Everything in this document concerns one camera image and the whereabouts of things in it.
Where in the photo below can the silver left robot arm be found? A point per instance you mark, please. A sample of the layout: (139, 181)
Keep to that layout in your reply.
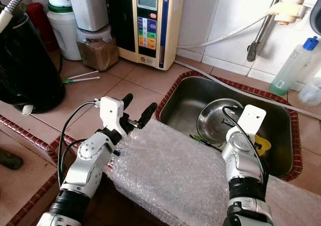
(88, 161)

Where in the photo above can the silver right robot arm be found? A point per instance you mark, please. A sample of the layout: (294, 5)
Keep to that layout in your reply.
(241, 161)

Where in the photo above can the steel sink basin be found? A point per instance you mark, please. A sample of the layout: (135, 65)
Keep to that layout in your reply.
(180, 105)

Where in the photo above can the brown powder jar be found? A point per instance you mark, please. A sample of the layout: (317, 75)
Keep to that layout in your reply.
(98, 53)

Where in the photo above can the clear bubble wrap sheet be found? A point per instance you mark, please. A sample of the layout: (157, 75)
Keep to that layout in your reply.
(170, 176)

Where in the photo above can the beige water ionizer machine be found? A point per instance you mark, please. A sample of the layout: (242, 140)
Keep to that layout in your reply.
(150, 25)

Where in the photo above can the white jar green lid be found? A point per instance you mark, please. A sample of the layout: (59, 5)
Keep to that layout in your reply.
(65, 35)

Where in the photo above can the grey plastic container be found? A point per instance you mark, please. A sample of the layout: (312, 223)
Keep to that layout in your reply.
(89, 8)

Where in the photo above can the black electric kettle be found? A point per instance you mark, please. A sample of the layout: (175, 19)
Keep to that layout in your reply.
(30, 68)

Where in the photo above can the red container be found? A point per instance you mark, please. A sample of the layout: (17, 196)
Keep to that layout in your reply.
(41, 25)

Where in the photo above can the dark green oblong object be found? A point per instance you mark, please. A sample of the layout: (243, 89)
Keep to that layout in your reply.
(11, 160)

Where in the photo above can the clear bottle green liquid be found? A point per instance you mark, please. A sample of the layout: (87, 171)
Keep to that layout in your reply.
(293, 68)

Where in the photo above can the clear plastic cup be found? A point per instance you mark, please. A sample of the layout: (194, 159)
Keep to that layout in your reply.
(310, 91)

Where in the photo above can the beige faucet diverter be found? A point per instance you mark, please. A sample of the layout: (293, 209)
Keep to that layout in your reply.
(288, 9)

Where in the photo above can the dark rounded glossy object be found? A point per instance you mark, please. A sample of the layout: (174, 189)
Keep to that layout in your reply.
(316, 20)

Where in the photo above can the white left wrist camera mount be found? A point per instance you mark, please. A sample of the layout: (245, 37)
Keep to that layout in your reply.
(111, 113)

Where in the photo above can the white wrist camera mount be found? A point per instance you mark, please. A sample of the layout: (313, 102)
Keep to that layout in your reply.
(111, 113)
(251, 118)

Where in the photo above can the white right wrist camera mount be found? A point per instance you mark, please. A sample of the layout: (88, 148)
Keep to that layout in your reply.
(251, 118)

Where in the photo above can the metal wall pipe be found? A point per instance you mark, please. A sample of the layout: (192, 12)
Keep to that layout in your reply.
(268, 20)

